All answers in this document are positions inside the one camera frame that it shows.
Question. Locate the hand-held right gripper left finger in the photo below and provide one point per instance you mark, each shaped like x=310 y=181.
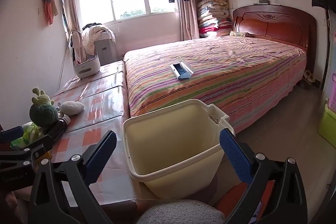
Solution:
x=101 y=158

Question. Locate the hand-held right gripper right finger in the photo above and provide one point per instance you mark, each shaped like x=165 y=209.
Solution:
x=235 y=155

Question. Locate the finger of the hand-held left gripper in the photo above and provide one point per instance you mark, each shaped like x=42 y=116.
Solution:
x=10 y=133
x=29 y=148

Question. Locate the green wipes packet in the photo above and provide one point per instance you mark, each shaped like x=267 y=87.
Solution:
x=31 y=132

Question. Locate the cream plastic bin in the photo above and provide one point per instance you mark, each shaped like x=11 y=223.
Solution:
x=170 y=140

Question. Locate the green plush toy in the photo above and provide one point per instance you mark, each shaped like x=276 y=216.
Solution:
x=43 y=113

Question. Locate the dark bottle white cap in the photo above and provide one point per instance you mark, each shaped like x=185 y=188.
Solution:
x=59 y=126

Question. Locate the red stool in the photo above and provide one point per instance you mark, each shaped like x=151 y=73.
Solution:
x=227 y=201

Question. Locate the checkered covered side table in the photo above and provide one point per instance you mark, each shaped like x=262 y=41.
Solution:
x=92 y=108

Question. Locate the white fluffy plush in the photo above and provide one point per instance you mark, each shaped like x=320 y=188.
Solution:
x=72 y=108

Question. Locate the bed with striped sheet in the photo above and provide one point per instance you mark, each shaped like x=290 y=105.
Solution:
x=210 y=92

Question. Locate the grey fuzzy cloth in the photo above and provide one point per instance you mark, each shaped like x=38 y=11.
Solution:
x=178 y=213

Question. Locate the white desk organizer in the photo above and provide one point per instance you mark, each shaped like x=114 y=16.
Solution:
x=86 y=69

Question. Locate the green plastic storage box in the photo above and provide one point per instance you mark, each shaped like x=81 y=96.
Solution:
x=328 y=127

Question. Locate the white blue lint brush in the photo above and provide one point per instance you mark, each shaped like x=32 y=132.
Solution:
x=181 y=71

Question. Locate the grey cabinet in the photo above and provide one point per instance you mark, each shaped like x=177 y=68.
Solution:
x=106 y=52

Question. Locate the pair of beige slippers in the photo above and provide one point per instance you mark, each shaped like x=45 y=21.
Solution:
x=309 y=75

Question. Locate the pale draped cloth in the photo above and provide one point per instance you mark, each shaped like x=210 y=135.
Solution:
x=76 y=43

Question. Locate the pink plastic basket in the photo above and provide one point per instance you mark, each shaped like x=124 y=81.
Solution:
x=332 y=85

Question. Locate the small floral pillow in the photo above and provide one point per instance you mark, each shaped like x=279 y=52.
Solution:
x=240 y=34

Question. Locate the floral cloth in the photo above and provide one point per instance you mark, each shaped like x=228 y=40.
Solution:
x=92 y=36

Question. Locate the orange hanging rag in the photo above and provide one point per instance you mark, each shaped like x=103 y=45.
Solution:
x=49 y=7

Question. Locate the black garment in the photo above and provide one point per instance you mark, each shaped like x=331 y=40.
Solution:
x=90 y=26

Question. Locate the wooden bed headboard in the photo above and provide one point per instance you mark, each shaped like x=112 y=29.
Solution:
x=275 y=27

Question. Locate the stack of folded quilts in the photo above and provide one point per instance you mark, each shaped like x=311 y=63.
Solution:
x=212 y=14

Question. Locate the small dark box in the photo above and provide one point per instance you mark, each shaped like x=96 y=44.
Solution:
x=264 y=1

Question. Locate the window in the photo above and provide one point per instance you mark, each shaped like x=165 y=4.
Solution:
x=126 y=3

